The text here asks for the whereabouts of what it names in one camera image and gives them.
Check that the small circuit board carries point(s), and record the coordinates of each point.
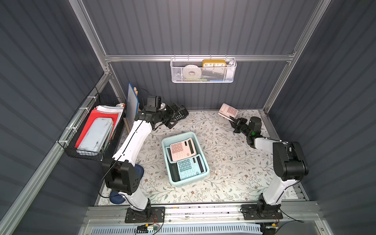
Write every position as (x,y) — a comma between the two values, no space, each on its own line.
(146,229)

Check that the white papers in basket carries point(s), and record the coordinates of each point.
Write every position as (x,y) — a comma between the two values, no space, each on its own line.
(110,109)

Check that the mint green storage box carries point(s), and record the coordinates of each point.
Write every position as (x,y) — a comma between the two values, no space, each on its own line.
(178,138)

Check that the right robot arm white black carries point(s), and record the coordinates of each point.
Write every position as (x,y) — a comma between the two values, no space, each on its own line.
(289,163)

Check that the yellow clock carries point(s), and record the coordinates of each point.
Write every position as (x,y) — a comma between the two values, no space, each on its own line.
(213,63)

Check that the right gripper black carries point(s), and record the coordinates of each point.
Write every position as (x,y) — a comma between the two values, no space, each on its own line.
(236,123)

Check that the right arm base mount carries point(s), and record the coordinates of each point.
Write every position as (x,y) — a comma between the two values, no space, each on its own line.
(261,212)

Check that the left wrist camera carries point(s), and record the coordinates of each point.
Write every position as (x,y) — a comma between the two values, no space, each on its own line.
(154,104)

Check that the black calculator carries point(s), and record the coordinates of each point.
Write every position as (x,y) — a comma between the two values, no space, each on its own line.
(174,172)
(182,114)

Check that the white pencil case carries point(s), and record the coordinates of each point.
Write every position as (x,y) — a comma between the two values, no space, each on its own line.
(97,137)

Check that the white tape roll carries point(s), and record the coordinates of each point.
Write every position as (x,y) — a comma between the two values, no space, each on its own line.
(191,72)

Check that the black wire side basket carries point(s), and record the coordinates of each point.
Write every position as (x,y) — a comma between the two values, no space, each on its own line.
(69,141)

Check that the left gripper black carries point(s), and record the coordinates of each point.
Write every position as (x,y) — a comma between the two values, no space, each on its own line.
(171,114)

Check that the navy blue case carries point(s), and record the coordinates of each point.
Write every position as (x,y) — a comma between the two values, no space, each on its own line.
(115,197)

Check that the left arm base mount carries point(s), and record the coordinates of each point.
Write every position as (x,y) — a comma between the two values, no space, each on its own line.
(150,215)

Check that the red folder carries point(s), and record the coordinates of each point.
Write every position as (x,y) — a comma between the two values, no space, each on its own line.
(94,115)

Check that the white wire wall basket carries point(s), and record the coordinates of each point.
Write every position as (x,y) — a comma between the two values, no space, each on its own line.
(209,75)

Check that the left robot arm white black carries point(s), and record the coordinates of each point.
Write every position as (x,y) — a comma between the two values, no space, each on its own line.
(120,174)

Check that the pink calculator back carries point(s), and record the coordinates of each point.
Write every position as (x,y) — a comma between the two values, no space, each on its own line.
(228,112)

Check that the blue framed whiteboard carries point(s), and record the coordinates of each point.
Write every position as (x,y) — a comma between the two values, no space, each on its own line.
(132,102)

